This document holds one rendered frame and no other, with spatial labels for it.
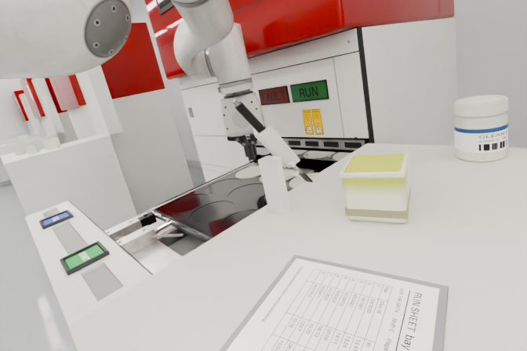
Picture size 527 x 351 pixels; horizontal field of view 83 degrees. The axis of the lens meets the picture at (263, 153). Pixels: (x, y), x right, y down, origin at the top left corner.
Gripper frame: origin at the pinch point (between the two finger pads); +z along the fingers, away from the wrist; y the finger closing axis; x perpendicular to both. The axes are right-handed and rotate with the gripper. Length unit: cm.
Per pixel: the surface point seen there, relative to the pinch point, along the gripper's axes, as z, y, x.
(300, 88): -13.1, 15.7, 5.2
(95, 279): 2.3, -15.7, -44.2
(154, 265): 9.9, -15.8, -31.4
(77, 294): 2, -16, -47
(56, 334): 98, -142, 47
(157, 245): 9.9, -18.6, -24.4
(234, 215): 8.0, -2.6, -19.6
